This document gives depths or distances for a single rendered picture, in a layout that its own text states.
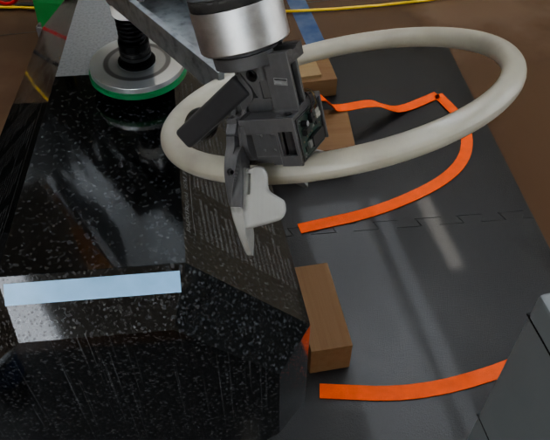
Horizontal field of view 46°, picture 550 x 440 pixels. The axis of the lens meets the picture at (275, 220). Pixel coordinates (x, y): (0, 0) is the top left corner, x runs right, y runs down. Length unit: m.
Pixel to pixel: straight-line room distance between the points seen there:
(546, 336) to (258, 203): 0.62
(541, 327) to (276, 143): 0.63
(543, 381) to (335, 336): 0.80
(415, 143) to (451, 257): 1.57
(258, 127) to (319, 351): 1.25
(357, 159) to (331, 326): 1.23
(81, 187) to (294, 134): 0.76
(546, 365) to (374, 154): 0.59
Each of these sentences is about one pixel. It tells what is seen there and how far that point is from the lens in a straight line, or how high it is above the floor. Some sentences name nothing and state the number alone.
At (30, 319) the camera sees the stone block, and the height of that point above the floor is 0.75.
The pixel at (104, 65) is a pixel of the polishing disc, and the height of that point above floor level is 0.86.
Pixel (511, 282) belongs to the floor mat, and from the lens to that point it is 2.25.
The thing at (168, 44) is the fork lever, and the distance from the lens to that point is 1.18.
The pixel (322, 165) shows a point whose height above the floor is 1.24.
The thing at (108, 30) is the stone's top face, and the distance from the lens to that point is 1.78.
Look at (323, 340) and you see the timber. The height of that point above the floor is 0.13.
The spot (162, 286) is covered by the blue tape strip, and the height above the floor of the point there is 0.78.
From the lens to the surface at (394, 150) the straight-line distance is 0.69.
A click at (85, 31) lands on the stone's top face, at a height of 0.80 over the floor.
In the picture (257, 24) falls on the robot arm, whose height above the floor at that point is 1.38.
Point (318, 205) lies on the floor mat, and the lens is 2.34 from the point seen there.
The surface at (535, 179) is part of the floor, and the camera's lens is 2.64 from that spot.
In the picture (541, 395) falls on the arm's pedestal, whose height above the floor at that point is 0.70.
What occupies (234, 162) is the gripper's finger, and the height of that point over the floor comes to 1.26.
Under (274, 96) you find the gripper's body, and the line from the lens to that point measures 0.65.
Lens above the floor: 1.70
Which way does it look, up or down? 47 degrees down
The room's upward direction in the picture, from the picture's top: straight up
